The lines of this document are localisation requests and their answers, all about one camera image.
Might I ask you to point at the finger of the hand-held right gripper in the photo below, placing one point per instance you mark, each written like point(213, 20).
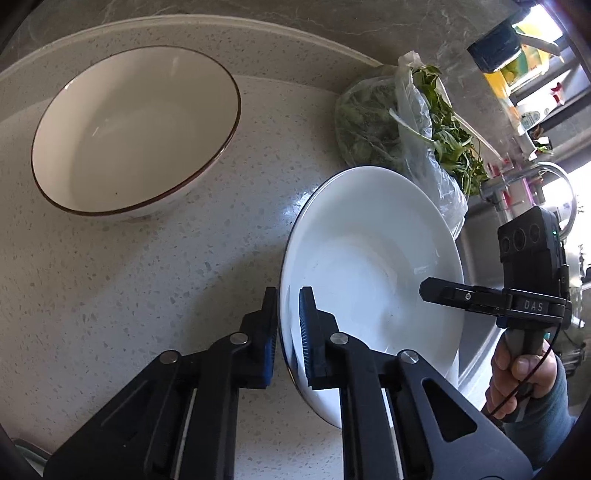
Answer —
point(443, 293)

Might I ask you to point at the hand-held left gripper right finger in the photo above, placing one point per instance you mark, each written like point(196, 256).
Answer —
point(307, 341)

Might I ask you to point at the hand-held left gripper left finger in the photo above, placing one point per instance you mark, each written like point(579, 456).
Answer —
point(271, 350)

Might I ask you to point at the large white bowl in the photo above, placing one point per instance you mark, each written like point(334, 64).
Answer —
point(369, 258)

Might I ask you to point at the dark rim printed bowl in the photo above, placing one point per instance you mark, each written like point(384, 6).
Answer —
point(134, 134)

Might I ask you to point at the person's right forearm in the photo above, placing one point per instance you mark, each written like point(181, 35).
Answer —
point(549, 424)

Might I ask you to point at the person's right hand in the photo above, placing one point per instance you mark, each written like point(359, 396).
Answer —
point(508, 376)

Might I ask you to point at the stainless steel sink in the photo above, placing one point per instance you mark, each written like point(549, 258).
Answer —
point(480, 263)

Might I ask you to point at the chrome faucet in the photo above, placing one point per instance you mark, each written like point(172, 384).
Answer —
point(512, 177)

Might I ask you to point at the clear bag of leafy greens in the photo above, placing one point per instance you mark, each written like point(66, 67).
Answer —
point(434, 184)

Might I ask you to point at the white pump bottle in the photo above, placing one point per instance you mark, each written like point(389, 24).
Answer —
point(531, 117)

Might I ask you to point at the bag of dark greens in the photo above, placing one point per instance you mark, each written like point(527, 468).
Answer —
point(364, 124)

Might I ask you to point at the white utensil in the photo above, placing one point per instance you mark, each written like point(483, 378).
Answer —
point(540, 42)

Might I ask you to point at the dark blue utensil cup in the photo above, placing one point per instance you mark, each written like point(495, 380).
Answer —
point(496, 44)

